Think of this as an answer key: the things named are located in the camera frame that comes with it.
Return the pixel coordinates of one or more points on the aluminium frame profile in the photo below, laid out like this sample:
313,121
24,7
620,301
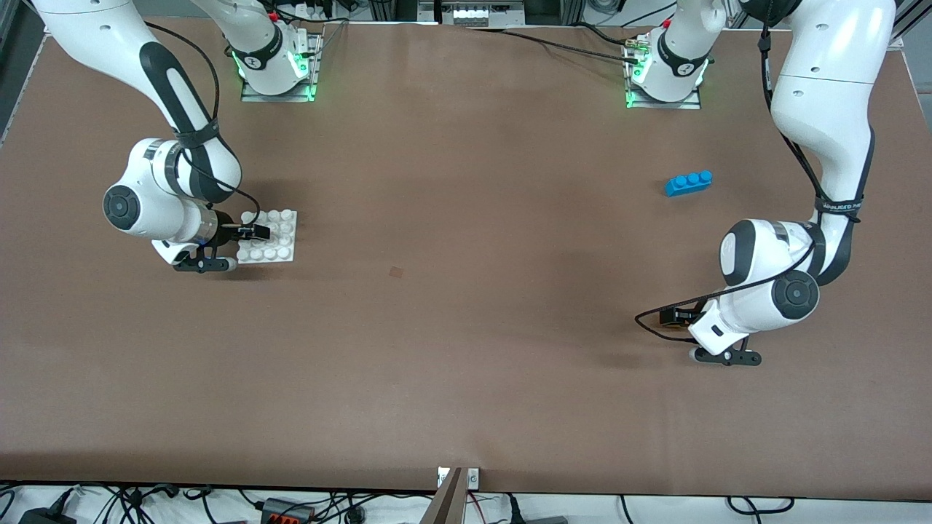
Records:
906,18

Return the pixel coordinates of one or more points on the white power strip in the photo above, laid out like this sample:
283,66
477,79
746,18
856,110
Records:
470,13

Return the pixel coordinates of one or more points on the small white metal bracket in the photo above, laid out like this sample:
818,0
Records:
473,478
443,477

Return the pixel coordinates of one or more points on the black adapter with orange clips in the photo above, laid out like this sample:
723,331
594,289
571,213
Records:
287,511

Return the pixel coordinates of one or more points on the grey-brown camera post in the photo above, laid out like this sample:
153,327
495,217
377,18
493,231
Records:
445,502

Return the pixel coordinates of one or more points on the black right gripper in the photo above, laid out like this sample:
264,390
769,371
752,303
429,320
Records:
228,229

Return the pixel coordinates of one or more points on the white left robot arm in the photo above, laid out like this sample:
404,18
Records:
823,109

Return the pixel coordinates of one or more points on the yellow two-stud block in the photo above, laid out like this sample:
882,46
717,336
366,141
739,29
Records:
665,319

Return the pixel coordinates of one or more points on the blue three-stud block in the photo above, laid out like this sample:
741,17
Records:
688,183

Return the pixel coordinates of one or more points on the white studded base plate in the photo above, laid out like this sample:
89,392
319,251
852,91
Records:
280,247

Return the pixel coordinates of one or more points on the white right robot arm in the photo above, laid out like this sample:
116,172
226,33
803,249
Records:
175,80

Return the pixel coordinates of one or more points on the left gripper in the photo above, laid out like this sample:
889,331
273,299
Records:
683,316

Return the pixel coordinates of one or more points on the black power adapter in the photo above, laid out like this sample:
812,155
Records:
45,515

